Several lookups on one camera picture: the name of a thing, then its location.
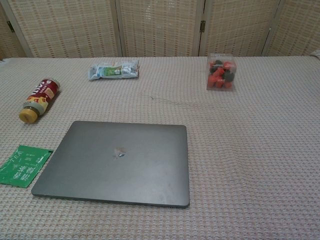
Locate red black packet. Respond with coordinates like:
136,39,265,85
206,52,238,93

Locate green tea sachet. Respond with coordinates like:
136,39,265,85
0,144,54,188

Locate beige waffle-weave tablecloth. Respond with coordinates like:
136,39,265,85
0,56,320,240

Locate white green snack packet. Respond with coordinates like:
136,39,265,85
87,59,140,81

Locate silver grey laptop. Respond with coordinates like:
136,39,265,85
30,120,191,208

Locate Costa coffee bottle yellow cap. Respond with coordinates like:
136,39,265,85
19,78,61,124

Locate woven folding screen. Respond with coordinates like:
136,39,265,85
0,0,320,61

